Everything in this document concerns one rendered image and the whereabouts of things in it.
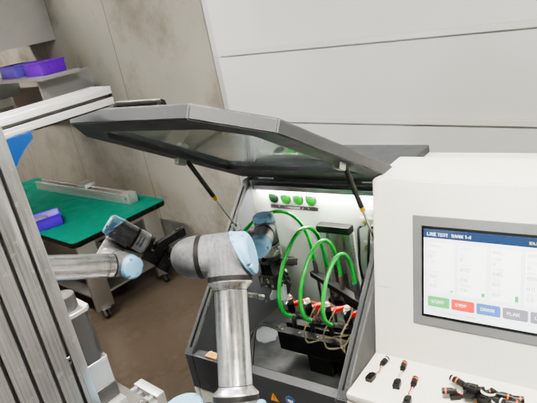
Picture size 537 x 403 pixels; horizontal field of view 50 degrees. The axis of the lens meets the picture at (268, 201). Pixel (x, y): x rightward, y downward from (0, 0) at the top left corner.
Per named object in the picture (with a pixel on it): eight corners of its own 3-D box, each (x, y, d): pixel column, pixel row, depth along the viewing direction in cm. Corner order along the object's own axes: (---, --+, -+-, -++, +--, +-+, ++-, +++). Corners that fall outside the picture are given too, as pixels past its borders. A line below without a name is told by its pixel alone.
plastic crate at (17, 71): (41, 72, 524) (37, 60, 520) (16, 78, 509) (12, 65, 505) (24, 73, 547) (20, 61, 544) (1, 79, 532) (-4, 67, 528)
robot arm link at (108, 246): (100, 271, 183) (117, 241, 186) (84, 264, 192) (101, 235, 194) (118, 281, 189) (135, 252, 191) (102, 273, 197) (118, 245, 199)
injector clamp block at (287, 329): (284, 363, 221) (276, 330, 216) (297, 349, 229) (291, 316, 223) (363, 385, 201) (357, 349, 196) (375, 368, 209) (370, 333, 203)
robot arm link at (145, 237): (141, 227, 201) (142, 230, 193) (153, 233, 202) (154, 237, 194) (129, 246, 200) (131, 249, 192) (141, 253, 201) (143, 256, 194)
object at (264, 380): (201, 389, 223) (192, 355, 217) (208, 382, 226) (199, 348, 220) (342, 436, 186) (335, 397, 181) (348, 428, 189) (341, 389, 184)
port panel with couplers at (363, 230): (363, 284, 222) (352, 211, 211) (367, 280, 225) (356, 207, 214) (395, 289, 214) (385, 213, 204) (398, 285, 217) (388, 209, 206)
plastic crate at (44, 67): (69, 69, 489) (64, 56, 485) (43, 76, 473) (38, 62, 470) (49, 71, 512) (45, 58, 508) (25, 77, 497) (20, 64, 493)
